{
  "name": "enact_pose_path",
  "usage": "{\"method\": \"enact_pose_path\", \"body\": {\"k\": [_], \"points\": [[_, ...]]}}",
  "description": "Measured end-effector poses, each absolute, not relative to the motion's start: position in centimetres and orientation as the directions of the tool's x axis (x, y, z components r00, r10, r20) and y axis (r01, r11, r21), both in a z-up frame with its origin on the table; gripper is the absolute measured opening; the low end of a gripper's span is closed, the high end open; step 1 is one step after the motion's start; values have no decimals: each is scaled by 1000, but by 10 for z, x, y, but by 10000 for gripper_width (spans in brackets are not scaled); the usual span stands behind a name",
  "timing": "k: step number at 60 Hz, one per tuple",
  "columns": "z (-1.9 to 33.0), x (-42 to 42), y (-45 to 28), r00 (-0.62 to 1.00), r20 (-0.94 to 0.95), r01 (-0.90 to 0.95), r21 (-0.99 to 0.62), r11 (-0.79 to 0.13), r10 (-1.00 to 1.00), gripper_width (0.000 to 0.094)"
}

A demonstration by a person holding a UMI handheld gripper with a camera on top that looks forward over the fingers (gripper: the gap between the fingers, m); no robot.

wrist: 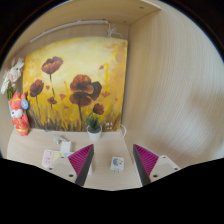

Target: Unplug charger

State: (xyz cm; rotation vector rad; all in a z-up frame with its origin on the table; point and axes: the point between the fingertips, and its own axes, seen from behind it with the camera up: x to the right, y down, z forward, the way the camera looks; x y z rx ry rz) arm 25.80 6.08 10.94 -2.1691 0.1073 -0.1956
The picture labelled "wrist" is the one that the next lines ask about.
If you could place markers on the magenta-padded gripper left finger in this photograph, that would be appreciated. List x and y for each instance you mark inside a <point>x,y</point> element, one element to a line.
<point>63,166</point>

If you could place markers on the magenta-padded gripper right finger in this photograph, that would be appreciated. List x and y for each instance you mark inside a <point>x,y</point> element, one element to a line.
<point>165,165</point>

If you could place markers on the white printed charger block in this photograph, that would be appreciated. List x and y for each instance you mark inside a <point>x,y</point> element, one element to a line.
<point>117,164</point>

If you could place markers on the small white-potted green plant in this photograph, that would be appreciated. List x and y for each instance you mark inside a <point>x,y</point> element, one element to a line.
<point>94,131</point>

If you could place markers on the red plush mascot toy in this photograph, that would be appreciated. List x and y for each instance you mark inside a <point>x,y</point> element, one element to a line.
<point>19,116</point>

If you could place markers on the white and pink flower bouquet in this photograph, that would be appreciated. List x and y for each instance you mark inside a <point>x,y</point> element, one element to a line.
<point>11,75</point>

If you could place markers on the yellow poppy flower painting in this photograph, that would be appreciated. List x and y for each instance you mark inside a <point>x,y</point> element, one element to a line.
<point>83,60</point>

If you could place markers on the white light bar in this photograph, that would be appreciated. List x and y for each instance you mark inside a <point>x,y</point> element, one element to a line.
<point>66,27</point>

